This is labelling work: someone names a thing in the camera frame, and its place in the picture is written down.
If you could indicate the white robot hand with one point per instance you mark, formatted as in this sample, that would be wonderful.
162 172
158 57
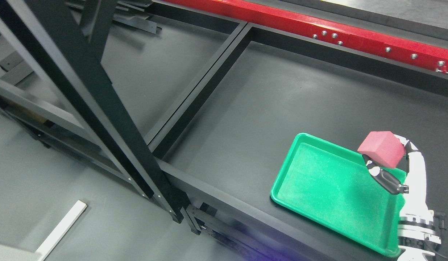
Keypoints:
415 189

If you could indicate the pink block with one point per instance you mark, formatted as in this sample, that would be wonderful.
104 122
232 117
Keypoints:
384 148

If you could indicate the robot forearm wrist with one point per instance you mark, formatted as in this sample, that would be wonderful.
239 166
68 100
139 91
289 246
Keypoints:
418 239

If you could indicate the green tray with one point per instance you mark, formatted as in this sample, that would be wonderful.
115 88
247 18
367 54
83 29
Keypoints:
331 185

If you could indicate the black right shelf rack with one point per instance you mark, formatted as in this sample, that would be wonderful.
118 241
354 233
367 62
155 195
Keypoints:
269 86

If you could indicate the black shelf rack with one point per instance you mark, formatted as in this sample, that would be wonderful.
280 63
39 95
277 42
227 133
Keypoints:
117 83
269 86

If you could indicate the black left shelf rack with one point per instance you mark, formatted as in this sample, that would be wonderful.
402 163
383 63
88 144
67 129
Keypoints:
117 83

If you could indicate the red metal beam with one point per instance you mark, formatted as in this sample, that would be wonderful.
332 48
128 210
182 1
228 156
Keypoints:
388 46

